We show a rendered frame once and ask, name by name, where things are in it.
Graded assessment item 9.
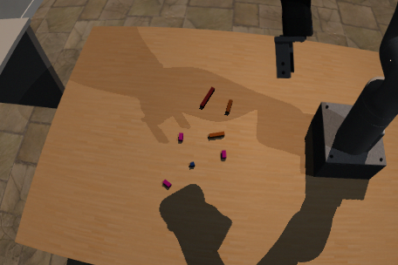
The red rod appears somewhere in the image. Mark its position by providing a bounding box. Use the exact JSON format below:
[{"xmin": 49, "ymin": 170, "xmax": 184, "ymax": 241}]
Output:
[{"xmin": 200, "ymin": 87, "xmax": 215, "ymax": 108}]

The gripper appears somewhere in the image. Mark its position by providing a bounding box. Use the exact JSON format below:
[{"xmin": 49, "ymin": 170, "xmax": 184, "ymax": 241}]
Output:
[{"xmin": 274, "ymin": 0, "xmax": 313, "ymax": 78}]

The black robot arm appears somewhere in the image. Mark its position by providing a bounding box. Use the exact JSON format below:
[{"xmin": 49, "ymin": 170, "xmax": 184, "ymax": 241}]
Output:
[{"xmin": 337, "ymin": 3, "xmax": 398, "ymax": 155}]

